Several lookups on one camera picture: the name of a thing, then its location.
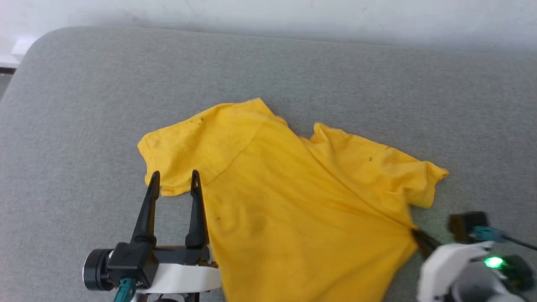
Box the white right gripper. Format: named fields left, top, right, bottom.
left=412, top=229, right=536, bottom=302

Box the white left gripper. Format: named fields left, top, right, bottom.
left=83, top=169, right=222, bottom=294

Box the yellow t-shirt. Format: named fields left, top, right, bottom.
left=138, top=98, right=449, bottom=302

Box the grey fabric sofa seat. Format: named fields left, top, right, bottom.
left=0, top=26, right=537, bottom=302

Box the white ledge by wall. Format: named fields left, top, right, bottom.
left=0, top=36, right=39, bottom=70

